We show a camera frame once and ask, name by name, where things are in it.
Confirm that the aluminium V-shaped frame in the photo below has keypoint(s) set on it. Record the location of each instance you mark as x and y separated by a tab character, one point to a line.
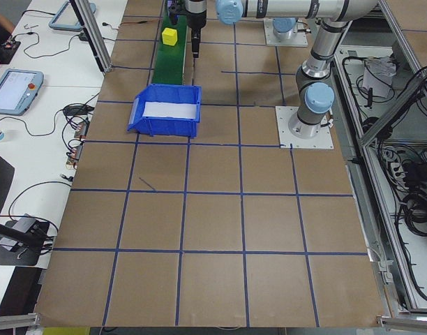
391	117

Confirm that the aluminium profile post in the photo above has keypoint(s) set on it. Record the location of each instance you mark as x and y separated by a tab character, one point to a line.
95	38

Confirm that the white plastic bag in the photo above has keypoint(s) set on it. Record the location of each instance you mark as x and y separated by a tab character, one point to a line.
377	80

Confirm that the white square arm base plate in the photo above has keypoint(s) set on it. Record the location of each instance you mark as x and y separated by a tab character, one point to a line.
300	41
321	139

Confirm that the blue plastic storage bin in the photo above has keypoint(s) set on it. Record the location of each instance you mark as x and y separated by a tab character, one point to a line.
164	127

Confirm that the black power adapter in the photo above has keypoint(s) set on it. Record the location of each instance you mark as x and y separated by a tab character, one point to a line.
83	36

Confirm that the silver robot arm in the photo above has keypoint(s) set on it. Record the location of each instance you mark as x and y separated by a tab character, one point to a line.
283	29
321	45

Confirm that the bare person forearm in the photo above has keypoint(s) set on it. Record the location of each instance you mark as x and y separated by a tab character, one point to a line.
0	26

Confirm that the yellow foam block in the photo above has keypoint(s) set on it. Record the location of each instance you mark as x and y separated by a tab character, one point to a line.
170	37

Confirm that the small black adapter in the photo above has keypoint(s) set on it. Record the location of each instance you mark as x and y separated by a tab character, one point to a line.
75	110

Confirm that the black camera stand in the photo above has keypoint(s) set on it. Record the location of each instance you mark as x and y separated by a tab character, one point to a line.
11	258

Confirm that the light blue teach pendant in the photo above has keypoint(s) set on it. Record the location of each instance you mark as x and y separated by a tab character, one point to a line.
16	90
72	15

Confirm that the aluminium table corner profile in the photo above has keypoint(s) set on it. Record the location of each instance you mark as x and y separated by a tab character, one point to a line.
409	321
14	319

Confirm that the white power strip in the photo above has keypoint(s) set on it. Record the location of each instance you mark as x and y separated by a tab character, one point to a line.
396	169

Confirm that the green conveyor belt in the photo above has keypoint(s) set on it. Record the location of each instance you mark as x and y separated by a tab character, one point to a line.
168	63

